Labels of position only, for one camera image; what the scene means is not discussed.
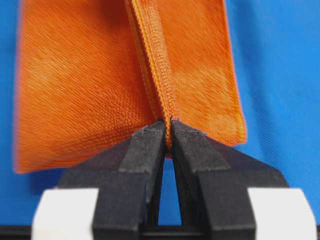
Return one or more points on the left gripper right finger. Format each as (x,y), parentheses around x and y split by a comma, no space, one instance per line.
(212,181)

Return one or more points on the orange towel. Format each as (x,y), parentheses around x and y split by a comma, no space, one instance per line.
(89,73)

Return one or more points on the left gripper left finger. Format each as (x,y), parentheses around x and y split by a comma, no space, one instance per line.
(128,176)

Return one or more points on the blue table cloth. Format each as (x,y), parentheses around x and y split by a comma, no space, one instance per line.
(276,50)

